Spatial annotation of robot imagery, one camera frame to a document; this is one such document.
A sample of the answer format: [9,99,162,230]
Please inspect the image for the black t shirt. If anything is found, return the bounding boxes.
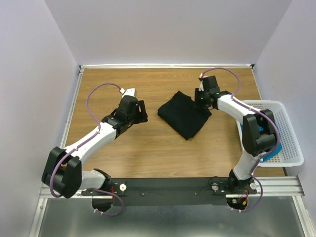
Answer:
[158,91,211,140]

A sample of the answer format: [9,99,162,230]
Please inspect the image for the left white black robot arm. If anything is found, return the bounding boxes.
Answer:
[41,95,148,198]

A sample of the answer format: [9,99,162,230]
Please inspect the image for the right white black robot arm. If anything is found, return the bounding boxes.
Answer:
[195,88,280,194]

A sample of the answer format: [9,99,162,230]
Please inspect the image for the blue t shirt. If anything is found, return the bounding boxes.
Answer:
[240,124,282,162]

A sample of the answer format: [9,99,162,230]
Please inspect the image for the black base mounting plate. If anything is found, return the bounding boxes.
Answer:
[86,177,257,207]

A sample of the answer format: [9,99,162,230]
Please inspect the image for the white plastic basket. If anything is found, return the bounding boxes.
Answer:
[244,100,304,167]

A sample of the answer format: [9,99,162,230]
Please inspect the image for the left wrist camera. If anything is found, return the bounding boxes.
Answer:
[119,88,137,98]

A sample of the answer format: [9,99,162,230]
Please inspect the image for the aluminium back rail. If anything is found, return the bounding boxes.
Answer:
[79,63,253,69]

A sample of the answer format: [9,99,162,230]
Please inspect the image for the aluminium front rail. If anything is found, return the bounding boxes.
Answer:
[39,175,304,198]

